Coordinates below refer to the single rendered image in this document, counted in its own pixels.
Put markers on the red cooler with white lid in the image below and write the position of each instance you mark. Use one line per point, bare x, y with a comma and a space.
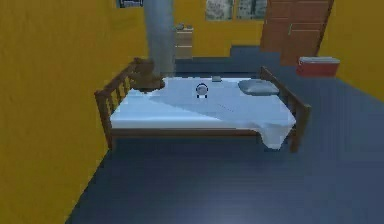
316, 67

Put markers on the round white alarm clock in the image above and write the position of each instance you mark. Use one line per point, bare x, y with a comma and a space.
202, 90

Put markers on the white bed sheet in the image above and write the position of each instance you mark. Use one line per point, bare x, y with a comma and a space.
233, 110

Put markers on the small grey box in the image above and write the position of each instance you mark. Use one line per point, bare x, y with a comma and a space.
216, 78

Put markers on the brown teddy bear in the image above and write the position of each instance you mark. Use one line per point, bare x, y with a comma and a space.
146, 75

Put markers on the beige chest of drawers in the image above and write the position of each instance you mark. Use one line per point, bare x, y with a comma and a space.
184, 43

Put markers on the grey pillow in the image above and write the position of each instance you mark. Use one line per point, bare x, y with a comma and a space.
258, 87

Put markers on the small grey object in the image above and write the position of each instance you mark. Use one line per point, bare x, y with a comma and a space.
180, 26
189, 26

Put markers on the brown wooden bed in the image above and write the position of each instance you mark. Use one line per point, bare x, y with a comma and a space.
104, 110

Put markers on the brown wooden door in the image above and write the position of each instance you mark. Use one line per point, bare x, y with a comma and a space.
276, 26
305, 30

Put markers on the dark framed picture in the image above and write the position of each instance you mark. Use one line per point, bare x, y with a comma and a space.
130, 3

